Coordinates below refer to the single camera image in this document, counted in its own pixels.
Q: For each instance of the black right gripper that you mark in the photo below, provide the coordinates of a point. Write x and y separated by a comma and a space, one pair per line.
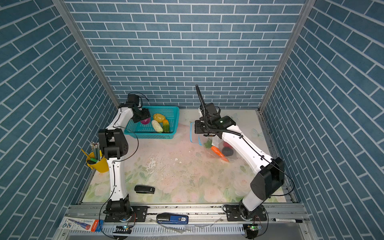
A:
197, 129

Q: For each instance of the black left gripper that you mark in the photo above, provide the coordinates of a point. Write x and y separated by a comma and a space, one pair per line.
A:
145, 113

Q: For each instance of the purple toy eggplant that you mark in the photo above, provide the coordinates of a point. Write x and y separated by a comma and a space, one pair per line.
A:
146, 121

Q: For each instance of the clear zip top bag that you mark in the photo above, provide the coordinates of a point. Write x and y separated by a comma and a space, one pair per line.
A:
200, 139

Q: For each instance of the white toy daikon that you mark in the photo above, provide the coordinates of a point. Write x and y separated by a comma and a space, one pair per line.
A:
157, 127

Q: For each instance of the dark toy avocado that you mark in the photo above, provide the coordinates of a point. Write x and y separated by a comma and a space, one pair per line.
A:
227, 152

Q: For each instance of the orange toy carrot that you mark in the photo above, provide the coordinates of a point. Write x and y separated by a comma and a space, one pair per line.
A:
209, 145

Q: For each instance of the red toy strawberry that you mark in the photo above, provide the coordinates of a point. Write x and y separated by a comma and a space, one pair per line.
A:
226, 145

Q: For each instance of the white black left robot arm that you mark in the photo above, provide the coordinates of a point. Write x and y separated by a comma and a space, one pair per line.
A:
114, 147

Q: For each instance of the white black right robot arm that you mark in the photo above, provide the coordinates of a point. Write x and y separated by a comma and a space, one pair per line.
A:
269, 172

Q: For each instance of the teal plastic basket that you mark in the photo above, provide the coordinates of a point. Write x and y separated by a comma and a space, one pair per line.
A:
140, 131

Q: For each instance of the orange green toy corn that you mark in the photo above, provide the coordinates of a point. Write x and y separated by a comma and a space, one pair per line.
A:
166, 126

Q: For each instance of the yellow pen cup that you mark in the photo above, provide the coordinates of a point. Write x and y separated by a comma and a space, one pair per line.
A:
95, 159

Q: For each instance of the black stapler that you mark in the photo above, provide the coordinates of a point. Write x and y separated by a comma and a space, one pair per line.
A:
142, 189

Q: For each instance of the blue black box cutter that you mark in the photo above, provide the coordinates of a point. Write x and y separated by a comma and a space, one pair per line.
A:
173, 219

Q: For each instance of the red blue pencil box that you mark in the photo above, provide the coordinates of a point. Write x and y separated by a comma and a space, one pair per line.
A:
80, 224

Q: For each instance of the black marker pen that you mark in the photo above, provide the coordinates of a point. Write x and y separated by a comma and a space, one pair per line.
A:
287, 220

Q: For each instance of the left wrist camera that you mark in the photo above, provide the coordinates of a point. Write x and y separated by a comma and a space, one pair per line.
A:
134, 99

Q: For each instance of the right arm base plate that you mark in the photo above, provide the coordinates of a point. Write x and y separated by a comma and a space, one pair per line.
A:
237, 213

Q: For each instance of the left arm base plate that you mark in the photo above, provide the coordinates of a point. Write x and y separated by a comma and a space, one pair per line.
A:
135, 214

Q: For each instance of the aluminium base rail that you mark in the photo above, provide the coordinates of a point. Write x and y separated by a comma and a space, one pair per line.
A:
206, 222

